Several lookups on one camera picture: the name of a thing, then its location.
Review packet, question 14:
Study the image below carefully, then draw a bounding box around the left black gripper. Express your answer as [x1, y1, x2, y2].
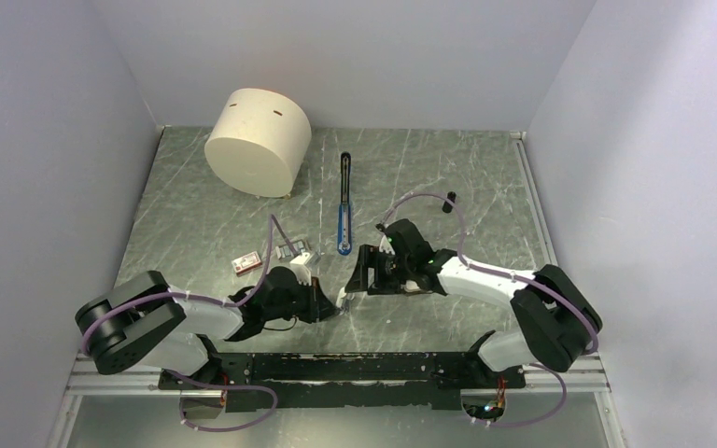
[264, 273, 340, 323]

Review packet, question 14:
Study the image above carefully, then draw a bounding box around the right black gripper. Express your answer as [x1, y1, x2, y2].
[344, 244, 414, 295]

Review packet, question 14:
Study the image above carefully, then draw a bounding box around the silver staple strip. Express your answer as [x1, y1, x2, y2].
[335, 287, 355, 314]

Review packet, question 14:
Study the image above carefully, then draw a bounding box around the blue stapler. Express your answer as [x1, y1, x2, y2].
[337, 152, 352, 256]

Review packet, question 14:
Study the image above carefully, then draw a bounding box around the red white staple box sleeve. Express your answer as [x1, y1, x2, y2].
[231, 251, 262, 276]

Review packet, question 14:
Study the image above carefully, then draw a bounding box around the staple box tray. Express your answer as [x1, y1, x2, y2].
[274, 239, 311, 261]

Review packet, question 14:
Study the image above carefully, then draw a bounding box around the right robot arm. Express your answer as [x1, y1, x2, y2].
[337, 218, 603, 386]

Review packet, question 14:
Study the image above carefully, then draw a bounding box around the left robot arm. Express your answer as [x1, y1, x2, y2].
[74, 266, 338, 388]

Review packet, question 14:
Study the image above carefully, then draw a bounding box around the small black cylinder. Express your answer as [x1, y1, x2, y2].
[442, 191, 457, 214]

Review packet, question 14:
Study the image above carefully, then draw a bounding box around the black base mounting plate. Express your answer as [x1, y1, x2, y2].
[158, 352, 526, 413]

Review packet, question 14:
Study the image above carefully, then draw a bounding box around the cream cylindrical container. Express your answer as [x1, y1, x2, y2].
[204, 88, 312, 198]

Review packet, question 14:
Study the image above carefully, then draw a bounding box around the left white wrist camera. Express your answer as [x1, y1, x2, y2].
[288, 250, 320, 286]

